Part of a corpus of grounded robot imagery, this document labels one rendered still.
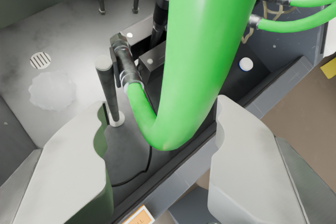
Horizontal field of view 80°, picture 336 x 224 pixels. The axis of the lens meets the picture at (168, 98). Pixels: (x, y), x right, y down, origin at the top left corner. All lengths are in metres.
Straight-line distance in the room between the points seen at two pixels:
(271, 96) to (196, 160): 0.23
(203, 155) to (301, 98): 1.62
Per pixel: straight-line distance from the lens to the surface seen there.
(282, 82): 0.54
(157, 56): 0.40
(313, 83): 2.11
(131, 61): 0.20
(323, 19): 0.29
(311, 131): 1.96
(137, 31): 0.42
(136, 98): 0.15
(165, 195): 0.39
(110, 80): 0.22
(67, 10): 0.64
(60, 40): 0.59
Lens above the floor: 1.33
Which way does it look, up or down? 71 degrees down
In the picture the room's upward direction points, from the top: 39 degrees clockwise
